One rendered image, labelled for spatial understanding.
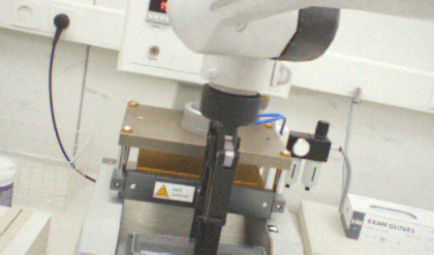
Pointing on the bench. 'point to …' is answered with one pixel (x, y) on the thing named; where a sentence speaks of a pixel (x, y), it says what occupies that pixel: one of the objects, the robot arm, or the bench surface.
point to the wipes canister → (7, 181)
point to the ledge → (333, 234)
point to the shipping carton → (23, 232)
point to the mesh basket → (51, 171)
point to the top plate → (258, 137)
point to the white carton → (388, 224)
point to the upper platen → (189, 166)
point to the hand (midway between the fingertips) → (204, 234)
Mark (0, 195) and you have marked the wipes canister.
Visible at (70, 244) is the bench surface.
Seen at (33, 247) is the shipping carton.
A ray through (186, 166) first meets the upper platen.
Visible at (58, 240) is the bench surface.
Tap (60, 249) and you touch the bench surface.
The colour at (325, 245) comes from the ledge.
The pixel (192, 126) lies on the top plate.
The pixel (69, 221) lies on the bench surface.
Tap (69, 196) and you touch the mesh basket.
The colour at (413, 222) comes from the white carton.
